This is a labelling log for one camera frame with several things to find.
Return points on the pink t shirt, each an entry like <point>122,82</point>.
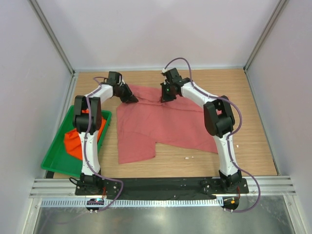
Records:
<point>141,125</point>

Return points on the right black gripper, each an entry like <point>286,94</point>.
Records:
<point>164,98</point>

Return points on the slotted white cable duct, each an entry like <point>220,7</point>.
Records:
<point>98,203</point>

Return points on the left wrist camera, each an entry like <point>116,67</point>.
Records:
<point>114,78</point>

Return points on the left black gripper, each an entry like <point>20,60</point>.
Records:
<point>129,98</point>

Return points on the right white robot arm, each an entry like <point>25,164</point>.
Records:
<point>218,120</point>

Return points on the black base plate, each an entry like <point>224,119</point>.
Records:
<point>173,188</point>

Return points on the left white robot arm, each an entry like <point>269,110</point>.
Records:
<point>87,120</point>

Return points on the aluminium rail profile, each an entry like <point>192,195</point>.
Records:
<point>269,185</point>

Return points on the green plastic tray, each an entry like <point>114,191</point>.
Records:
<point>57,159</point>

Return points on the orange t shirt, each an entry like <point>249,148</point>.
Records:
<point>72,141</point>

